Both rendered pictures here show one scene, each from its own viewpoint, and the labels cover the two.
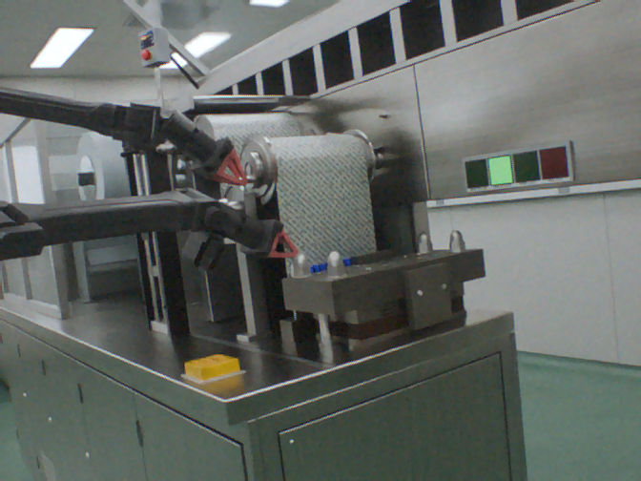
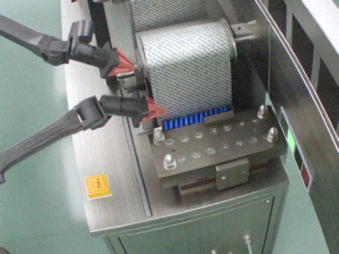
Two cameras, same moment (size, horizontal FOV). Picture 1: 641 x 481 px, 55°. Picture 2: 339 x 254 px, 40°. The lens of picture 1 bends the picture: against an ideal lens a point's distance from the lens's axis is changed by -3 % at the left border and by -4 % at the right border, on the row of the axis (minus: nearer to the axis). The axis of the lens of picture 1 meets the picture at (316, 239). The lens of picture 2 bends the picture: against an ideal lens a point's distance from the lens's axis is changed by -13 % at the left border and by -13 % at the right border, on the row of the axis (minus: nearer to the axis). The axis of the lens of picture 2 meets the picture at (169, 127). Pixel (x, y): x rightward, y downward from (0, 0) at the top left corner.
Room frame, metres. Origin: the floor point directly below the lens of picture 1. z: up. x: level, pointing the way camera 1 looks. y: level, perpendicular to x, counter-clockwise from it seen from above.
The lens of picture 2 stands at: (0.39, -0.46, 2.29)
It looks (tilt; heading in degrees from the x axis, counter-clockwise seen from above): 51 degrees down; 29
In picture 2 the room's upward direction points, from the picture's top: 9 degrees counter-clockwise
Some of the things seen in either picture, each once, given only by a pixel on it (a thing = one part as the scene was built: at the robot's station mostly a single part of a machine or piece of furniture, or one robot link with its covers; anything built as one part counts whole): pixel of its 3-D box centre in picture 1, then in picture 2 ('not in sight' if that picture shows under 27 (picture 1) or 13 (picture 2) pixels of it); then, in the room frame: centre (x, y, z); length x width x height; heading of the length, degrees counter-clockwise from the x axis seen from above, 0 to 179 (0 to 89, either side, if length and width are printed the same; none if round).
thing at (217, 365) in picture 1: (212, 366); (96, 186); (1.06, 0.20, 0.91); 0.07 x 0.07 x 0.02; 35
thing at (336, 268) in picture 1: (335, 264); (169, 160); (1.14, -0.03, 1.05); 0.04 x 0.04 x 0.04
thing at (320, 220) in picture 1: (330, 230); (193, 96); (1.35, -0.03, 1.11); 0.23 x 0.01 x 0.18; 125
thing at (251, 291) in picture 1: (244, 266); (137, 97); (1.33, 0.15, 1.05); 0.06 x 0.05 x 0.31; 125
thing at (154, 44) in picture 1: (152, 47); not in sight; (1.79, 0.39, 1.66); 0.07 x 0.07 x 0.10; 55
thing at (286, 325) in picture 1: (341, 317); not in sight; (1.35, -0.04, 0.92); 0.28 x 0.04 x 0.04; 125
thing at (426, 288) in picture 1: (428, 295); (232, 174); (1.20, -0.20, 0.96); 0.10 x 0.03 x 0.11; 125
